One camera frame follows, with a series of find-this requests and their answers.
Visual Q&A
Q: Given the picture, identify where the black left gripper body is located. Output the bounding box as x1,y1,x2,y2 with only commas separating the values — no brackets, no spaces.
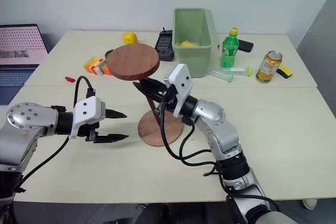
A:
83,121,102,144

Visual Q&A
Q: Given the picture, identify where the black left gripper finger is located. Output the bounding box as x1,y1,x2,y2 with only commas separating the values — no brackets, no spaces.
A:
105,108,128,120
93,134,130,144

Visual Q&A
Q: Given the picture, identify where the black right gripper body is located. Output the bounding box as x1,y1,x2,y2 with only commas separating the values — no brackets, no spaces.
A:
154,84,179,115

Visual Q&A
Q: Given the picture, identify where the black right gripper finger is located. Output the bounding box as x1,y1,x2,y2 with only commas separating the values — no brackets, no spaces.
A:
132,81,161,102
145,77,169,93

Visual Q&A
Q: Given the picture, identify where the wooden pole with round top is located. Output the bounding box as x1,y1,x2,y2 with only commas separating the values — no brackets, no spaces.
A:
107,43,162,127

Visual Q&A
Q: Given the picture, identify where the round wooden base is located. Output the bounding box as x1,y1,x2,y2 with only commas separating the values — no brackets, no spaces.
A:
138,110,184,147

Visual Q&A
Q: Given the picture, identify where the yellow round fruit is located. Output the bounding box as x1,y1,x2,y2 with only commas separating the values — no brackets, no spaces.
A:
122,31,139,45

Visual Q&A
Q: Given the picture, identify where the black handheld controller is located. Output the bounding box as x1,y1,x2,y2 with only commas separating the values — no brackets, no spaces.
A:
154,27,175,62

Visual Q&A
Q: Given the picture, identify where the green plastic bin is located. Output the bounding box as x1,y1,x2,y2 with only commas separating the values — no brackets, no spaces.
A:
172,7,221,79

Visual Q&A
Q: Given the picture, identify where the orange and green box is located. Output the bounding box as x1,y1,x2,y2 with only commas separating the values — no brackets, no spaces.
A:
91,59,112,77

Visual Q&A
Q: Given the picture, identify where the yellow item inside bin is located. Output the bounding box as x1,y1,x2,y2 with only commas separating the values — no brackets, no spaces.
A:
178,39,199,48

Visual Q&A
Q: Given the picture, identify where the yellow-green and orange block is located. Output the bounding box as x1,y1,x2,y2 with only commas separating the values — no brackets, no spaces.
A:
83,56,101,74

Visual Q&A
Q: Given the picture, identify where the clear tube green cap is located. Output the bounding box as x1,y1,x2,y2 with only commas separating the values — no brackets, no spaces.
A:
206,68,235,83

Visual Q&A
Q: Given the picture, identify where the clear tube yellow-green cap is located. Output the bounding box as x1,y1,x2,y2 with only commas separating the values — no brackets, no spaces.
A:
219,67,254,77

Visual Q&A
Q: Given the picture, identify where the green soda bottle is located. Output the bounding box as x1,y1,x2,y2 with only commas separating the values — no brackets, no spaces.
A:
219,27,239,68

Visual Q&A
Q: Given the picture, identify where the black phone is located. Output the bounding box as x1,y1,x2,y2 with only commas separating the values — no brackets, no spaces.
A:
237,39,255,53

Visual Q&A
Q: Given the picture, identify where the orange drink can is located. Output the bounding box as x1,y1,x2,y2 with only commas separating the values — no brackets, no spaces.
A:
255,50,284,84

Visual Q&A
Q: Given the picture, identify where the open laptop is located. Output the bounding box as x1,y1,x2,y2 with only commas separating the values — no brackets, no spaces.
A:
0,23,49,105

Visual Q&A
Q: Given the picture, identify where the yellow and black eraser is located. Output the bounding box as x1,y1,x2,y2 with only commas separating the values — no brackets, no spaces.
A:
276,63,294,80

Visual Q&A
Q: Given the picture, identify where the grey partition panel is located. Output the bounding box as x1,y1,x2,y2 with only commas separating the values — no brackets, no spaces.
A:
296,0,336,120

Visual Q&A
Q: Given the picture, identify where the white shoe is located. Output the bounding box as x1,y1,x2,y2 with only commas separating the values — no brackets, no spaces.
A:
301,198,319,211

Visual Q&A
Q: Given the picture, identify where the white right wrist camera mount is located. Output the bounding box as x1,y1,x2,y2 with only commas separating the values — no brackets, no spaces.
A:
163,63,194,118

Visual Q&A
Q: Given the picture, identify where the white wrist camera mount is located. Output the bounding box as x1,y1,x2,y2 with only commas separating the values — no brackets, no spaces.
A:
163,63,194,118
69,96,107,140

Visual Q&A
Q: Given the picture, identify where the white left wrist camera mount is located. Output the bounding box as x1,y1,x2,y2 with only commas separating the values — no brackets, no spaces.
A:
69,96,107,140

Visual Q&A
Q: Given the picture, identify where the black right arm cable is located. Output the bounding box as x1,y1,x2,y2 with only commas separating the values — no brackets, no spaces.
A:
154,103,276,209

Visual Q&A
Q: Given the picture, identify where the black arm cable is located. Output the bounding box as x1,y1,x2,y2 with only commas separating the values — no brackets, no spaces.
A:
15,76,97,190
154,103,276,209

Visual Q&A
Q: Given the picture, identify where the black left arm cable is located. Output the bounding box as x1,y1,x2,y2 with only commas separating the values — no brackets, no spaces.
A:
15,76,97,190

